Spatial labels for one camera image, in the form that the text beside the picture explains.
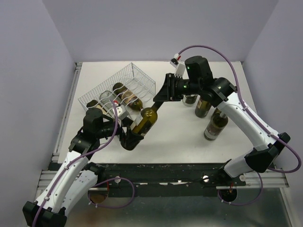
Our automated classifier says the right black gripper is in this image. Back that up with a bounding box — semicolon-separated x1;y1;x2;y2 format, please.
153;72;201;101

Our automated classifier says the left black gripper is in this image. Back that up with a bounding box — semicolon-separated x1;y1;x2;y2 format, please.
97;116;144;147

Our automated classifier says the dark green wine bottle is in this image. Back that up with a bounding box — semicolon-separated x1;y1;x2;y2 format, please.
112;82;143;111

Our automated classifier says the olive green wine bottle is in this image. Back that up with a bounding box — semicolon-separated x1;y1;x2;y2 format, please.
195;97;212;118

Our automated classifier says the short clear glass bottle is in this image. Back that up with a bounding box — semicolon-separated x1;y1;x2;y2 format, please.
99;90;125;118

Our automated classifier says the dark labelled wine bottle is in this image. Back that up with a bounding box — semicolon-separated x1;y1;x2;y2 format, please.
86;99;108;117

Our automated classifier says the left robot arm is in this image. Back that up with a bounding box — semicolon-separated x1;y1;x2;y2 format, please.
22;108;143;227

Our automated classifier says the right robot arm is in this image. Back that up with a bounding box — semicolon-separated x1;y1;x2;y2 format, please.
153;55;290;185

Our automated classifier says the tall clear glass bottle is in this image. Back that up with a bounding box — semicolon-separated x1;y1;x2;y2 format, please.
182;95;197;107

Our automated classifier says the far right green bottle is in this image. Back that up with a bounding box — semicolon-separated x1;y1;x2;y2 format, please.
211;108;221;118

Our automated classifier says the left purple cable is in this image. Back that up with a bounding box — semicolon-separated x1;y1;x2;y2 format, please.
30;100;119;227

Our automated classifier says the purple cable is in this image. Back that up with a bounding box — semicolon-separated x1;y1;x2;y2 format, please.
30;100;119;227
176;44;303;206

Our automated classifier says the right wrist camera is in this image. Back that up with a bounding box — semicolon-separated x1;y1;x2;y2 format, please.
170;53;186;79

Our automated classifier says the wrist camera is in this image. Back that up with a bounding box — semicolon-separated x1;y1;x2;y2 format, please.
170;53;186;79
114;101;128;120

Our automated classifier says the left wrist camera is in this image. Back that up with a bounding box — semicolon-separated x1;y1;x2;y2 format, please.
114;101;128;120

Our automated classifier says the white wire wine rack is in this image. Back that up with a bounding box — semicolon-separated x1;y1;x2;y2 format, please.
78;63;156;120

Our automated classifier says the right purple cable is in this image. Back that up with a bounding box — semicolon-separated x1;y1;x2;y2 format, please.
176;44;303;206

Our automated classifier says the aluminium frame rail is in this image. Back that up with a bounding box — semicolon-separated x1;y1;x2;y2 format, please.
216;168;290;191

